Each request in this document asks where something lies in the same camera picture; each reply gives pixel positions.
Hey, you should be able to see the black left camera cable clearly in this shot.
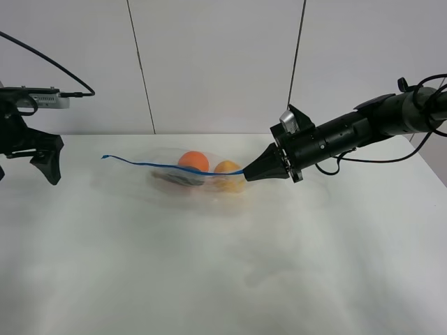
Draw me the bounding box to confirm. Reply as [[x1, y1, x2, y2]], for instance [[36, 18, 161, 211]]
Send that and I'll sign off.
[[0, 31, 96, 98]]

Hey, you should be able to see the orange fruit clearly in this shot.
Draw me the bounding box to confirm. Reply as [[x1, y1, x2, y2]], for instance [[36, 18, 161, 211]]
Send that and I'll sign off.
[[177, 151, 210, 172]]

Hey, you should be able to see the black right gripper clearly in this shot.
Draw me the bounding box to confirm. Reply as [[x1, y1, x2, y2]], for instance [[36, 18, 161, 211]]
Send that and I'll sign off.
[[243, 105, 360, 182]]

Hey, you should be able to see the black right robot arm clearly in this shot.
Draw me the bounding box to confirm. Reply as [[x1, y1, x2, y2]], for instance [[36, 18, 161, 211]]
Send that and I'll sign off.
[[243, 87, 446, 182]]

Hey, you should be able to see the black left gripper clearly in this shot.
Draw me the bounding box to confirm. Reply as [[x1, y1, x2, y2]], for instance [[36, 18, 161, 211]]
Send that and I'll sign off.
[[0, 87, 64, 186]]

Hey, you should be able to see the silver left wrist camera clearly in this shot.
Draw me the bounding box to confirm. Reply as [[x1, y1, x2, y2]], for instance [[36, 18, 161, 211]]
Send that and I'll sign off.
[[24, 87, 70, 110]]

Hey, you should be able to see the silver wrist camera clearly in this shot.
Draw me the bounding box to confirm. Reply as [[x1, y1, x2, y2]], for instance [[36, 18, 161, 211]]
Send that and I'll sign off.
[[24, 87, 70, 110], [279, 110, 300, 134]]

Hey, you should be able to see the clear zip bag blue seal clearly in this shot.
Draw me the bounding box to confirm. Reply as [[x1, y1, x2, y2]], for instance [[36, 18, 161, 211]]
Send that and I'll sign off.
[[100, 147, 252, 207]]

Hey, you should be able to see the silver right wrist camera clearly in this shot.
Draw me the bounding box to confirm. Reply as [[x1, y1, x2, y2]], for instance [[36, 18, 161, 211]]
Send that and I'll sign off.
[[279, 110, 300, 134]]

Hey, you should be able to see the purple eggplant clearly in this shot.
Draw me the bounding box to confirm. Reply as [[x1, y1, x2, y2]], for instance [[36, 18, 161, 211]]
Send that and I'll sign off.
[[152, 171, 205, 187]]

